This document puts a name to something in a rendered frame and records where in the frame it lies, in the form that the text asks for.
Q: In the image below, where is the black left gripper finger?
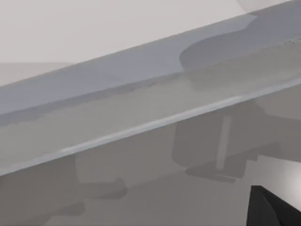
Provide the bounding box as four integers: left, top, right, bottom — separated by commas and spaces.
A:
246, 185, 301, 226

